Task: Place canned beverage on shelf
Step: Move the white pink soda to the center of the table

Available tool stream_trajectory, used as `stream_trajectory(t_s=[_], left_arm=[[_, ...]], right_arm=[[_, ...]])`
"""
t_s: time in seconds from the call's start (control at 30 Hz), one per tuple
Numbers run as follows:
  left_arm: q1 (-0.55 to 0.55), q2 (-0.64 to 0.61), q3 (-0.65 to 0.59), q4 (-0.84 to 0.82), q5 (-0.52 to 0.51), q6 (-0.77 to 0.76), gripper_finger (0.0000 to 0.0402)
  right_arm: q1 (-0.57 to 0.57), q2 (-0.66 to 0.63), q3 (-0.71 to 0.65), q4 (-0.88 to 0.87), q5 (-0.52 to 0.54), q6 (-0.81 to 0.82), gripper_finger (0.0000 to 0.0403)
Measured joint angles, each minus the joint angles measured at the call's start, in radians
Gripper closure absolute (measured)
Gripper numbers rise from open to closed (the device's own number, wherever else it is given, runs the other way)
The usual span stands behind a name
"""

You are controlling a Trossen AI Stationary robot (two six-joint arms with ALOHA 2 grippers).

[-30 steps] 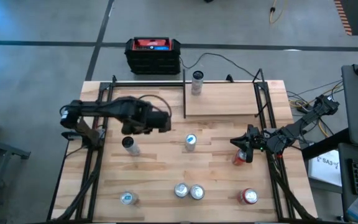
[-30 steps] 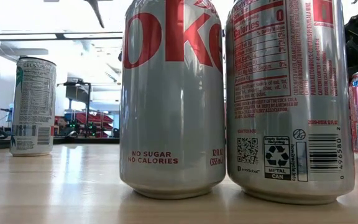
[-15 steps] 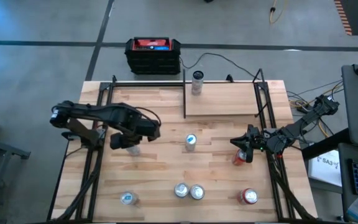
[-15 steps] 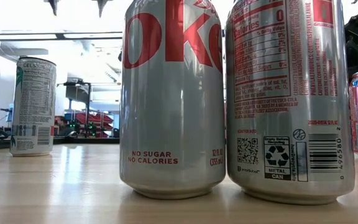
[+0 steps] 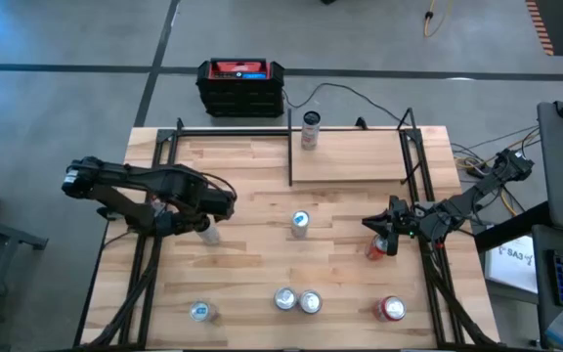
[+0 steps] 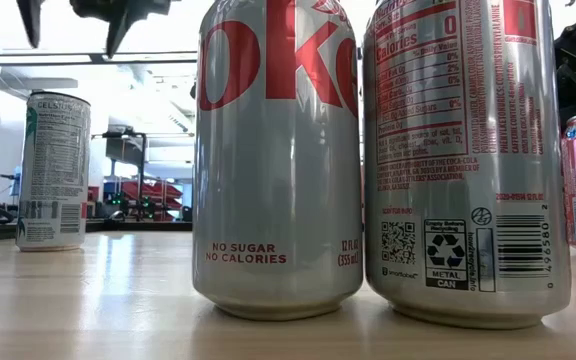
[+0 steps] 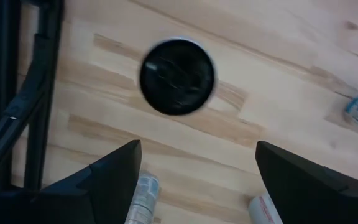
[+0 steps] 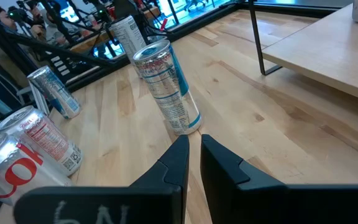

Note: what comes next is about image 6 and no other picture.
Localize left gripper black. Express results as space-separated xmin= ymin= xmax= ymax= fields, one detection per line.
xmin=15 ymin=0 xmax=173 ymax=60

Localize tall white can black top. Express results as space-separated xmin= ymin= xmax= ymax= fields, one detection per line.
xmin=15 ymin=91 xmax=92 ymax=253

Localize silver Diet Coke can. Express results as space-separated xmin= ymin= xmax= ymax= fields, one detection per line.
xmin=191 ymin=0 xmax=364 ymax=322
xmin=361 ymin=0 xmax=573 ymax=331

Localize black metal stand grey box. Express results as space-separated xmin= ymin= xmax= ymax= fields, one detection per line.
xmin=90 ymin=127 xmax=148 ymax=221

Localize stacked red bins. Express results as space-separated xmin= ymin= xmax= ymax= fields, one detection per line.
xmin=102 ymin=179 xmax=185 ymax=222

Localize background robot green lights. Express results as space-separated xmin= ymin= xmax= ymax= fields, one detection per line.
xmin=110 ymin=197 xmax=154 ymax=221

